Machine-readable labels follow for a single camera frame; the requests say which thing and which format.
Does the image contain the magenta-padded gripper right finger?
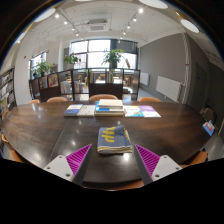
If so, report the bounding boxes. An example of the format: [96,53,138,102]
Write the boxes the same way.
[132,143,183,187]

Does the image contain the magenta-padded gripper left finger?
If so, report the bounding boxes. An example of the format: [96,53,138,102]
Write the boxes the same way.
[43,143,94,187]

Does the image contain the grey-blue towel with yellow letters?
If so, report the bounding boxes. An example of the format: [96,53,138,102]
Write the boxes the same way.
[96,124,134,155]

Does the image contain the dark blue book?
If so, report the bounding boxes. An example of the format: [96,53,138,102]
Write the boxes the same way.
[63,103,84,118]

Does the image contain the purple and white book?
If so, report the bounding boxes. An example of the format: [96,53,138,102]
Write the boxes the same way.
[137,105,162,119]

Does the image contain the blue printed card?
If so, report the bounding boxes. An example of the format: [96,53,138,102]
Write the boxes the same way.
[201,119,216,137]

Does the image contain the white and cyan book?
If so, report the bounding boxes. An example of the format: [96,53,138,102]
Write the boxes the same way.
[123,105,145,119]

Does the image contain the bright blue book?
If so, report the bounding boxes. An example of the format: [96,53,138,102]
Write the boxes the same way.
[95,101,124,114]

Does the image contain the yellow-edged book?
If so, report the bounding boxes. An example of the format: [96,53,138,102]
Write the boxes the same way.
[94,110,125,117]

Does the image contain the large white radiator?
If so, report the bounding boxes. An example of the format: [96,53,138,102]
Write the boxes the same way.
[155,75,183,103]

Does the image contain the beige book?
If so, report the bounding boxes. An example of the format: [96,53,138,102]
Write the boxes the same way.
[97,98,124,111]

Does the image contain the dark open shelf unit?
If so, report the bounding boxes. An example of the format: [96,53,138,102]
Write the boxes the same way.
[28,68,141,103]

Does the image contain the small white radiator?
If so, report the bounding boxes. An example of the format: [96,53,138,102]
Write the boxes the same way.
[139,72,150,87]

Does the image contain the side window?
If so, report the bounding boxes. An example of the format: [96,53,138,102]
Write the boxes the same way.
[29,51,48,79]

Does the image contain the large green potted plant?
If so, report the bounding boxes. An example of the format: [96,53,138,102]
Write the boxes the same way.
[101,48,126,69]

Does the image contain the large black-framed window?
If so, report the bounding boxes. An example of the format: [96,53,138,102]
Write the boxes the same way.
[69,39,138,70]

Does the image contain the round white ceiling lamps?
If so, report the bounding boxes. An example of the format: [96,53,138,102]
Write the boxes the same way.
[33,0,201,34]

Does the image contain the ceiling air conditioner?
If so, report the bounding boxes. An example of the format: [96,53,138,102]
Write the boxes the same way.
[85,18,110,33]

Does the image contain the ceiling spot lights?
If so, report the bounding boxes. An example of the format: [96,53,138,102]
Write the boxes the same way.
[16,7,145,44]

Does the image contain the wall bookshelf with books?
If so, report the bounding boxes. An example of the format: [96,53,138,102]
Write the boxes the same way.
[0,66,17,114]

